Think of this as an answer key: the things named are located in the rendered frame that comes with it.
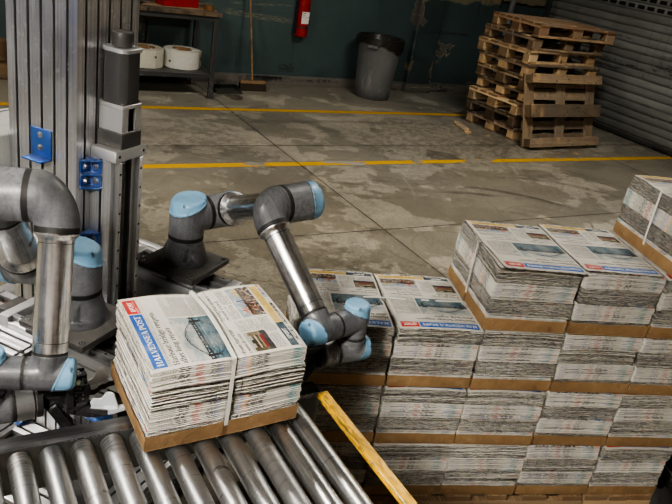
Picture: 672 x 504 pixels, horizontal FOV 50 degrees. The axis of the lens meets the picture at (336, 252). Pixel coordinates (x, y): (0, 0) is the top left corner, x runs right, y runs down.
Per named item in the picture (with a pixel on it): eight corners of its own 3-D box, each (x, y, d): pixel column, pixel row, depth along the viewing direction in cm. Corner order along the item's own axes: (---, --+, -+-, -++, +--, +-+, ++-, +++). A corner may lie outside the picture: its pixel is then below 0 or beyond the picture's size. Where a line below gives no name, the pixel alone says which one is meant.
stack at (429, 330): (264, 452, 284) (291, 264, 250) (534, 455, 309) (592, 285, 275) (272, 528, 250) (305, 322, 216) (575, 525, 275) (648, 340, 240)
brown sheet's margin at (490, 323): (446, 274, 262) (449, 264, 260) (519, 279, 268) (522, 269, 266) (482, 329, 228) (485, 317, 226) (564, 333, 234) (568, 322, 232)
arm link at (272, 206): (248, 181, 199) (323, 339, 186) (280, 177, 206) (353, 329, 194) (231, 203, 208) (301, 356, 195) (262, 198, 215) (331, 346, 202)
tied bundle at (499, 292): (445, 276, 262) (460, 217, 253) (520, 281, 268) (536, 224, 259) (481, 331, 229) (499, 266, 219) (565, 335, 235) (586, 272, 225)
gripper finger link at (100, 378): (120, 362, 179) (90, 377, 171) (120, 382, 181) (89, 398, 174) (112, 357, 180) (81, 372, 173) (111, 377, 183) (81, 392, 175)
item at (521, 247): (464, 221, 250) (465, 218, 250) (539, 228, 256) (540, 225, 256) (502, 269, 218) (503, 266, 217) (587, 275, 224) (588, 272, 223)
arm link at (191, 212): (160, 228, 240) (163, 190, 234) (195, 222, 248) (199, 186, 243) (179, 242, 232) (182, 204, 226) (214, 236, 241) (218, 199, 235)
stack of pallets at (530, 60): (530, 118, 958) (558, 17, 905) (586, 140, 889) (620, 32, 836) (457, 118, 885) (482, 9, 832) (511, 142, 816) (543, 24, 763)
